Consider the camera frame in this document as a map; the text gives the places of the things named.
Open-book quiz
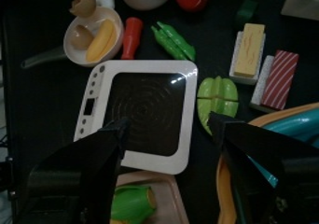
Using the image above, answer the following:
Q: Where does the green toy vegetable half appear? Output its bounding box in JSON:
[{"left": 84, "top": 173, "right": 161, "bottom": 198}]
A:
[{"left": 108, "top": 185, "right": 159, "bottom": 224}]

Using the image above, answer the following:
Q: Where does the teal toy utensil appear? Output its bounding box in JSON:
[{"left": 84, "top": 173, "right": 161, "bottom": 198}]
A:
[{"left": 247, "top": 108, "right": 319, "bottom": 189}]

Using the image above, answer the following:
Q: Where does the white toy induction stove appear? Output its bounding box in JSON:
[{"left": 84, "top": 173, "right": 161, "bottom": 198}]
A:
[{"left": 72, "top": 59, "right": 199, "bottom": 175}]

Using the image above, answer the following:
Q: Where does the brown eggshell half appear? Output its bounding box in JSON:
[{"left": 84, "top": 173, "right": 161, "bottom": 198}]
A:
[
  {"left": 68, "top": 0, "right": 99, "bottom": 18},
  {"left": 68, "top": 24, "right": 96, "bottom": 50}
]

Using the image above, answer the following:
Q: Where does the yellow toy banana slice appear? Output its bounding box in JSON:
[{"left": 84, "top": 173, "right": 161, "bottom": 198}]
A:
[{"left": 84, "top": 18, "right": 118, "bottom": 63}]

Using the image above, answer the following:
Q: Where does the white toy frying pan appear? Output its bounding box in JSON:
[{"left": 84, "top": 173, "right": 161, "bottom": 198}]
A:
[{"left": 20, "top": 6, "right": 124, "bottom": 70}]

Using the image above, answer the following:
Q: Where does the yellow toy butter sushi block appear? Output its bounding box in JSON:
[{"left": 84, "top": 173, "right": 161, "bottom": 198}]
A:
[{"left": 229, "top": 22, "right": 267, "bottom": 86}]

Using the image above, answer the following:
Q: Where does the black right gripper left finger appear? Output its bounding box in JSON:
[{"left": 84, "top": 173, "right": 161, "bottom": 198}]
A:
[{"left": 15, "top": 118, "right": 132, "bottom": 224}]

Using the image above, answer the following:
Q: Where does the red striped toy sushi block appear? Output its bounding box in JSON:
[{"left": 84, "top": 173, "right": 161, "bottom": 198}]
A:
[{"left": 250, "top": 49, "right": 301, "bottom": 114}]

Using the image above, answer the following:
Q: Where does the pink toy cutting board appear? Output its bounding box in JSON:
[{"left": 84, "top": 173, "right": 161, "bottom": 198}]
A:
[{"left": 111, "top": 170, "right": 191, "bottom": 224}]

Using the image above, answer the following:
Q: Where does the dark green toy block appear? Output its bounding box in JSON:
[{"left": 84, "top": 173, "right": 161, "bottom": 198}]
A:
[{"left": 235, "top": 0, "right": 259, "bottom": 25}]

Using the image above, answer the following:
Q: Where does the light green toy cabbage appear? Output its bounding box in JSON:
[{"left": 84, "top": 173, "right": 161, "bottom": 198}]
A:
[{"left": 197, "top": 76, "right": 241, "bottom": 136}]

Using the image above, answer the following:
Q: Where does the beige toy box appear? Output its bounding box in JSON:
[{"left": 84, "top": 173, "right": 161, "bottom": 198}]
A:
[{"left": 281, "top": 0, "right": 319, "bottom": 21}]

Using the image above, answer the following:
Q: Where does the green toy pea pod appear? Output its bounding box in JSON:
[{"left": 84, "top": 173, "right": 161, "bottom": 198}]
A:
[{"left": 150, "top": 21, "right": 198, "bottom": 62}]

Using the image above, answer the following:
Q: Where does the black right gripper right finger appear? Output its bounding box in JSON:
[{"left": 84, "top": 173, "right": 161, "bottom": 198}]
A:
[{"left": 207, "top": 111, "right": 319, "bottom": 224}]

